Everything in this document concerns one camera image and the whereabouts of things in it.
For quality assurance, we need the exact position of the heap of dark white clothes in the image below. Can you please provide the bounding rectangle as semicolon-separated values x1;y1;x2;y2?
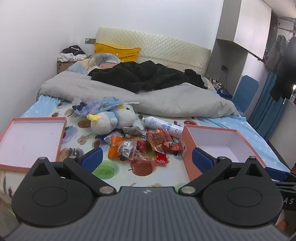
58;45;88;62

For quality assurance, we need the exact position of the hanging grey jacket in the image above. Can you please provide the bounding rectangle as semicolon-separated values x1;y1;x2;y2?
265;35;288;75

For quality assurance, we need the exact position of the white plush duck toy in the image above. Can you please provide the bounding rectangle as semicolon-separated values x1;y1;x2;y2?
87;104;137;135

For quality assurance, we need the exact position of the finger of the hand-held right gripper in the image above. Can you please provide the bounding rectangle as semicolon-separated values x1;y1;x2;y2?
266;167;296;189

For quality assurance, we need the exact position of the white spray bottle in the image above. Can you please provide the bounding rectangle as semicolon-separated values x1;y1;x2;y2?
141;116;184;139

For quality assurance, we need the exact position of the pastel cartoon pillow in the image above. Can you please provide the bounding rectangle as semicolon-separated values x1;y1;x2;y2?
67;53;121;75

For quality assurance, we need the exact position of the hanging black jacket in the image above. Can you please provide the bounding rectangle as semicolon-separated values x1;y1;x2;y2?
269;37;296;101

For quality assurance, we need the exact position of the yellow pillow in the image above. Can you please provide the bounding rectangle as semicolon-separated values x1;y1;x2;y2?
94;42;141;63

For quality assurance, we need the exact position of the white wall cabinet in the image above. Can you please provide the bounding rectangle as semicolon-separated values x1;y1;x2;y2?
215;0;272;62

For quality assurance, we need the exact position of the grey snack wrapper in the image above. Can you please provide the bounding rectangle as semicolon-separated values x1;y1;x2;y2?
122;126;143;136

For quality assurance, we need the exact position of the pink box lid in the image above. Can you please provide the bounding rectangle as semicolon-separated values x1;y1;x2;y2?
0;117;67;172

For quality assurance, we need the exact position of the blue plastic bag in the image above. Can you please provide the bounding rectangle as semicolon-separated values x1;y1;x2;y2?
72;96;124;116

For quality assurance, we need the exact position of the cream fluffy cloth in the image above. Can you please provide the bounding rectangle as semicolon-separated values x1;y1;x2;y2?
0;170;19;234

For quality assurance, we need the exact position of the brown cardboard box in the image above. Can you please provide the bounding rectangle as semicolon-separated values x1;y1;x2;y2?
57;61;77;75

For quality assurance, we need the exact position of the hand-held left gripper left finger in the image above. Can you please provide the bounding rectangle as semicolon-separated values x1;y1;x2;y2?
30;147;116;196

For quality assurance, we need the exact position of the blue chair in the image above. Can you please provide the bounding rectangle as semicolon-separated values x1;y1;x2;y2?
231;75;259;116

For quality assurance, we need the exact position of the pile of snack packets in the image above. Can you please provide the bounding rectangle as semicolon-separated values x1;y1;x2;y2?
104;127;185;165

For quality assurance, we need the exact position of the black clothes heap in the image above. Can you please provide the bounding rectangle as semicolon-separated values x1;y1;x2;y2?
88;61;210;93

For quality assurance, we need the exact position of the person's right hand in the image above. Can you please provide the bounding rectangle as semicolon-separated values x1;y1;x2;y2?
276;210;296;237

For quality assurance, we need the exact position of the orange snack bag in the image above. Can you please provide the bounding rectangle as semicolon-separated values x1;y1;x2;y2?
108;136;125;159

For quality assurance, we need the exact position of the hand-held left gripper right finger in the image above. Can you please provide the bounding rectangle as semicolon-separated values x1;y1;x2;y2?
179;147;267;196

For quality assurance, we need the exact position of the grey blanket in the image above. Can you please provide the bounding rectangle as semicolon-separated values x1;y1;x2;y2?
37;71;241;118

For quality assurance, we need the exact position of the blue curtain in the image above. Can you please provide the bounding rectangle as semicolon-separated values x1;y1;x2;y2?
247;71;289;142

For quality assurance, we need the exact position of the pink cardboard box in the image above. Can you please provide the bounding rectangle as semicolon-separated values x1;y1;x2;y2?
181;124;268;181

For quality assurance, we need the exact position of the bedside clutter of bottles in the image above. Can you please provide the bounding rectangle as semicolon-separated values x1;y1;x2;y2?
209;76;232;98

